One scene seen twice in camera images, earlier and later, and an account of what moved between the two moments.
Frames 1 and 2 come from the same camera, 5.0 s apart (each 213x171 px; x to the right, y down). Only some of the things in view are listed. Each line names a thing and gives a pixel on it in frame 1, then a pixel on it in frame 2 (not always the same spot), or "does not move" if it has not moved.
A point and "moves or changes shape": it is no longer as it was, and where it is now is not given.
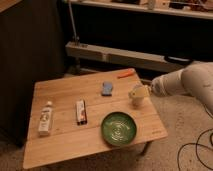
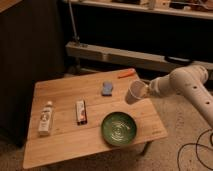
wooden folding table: [78, 116] does not move
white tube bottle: [45, 122] does not move
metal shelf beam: [128, 56] does not move
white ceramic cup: [138, 96] moves or changes shape
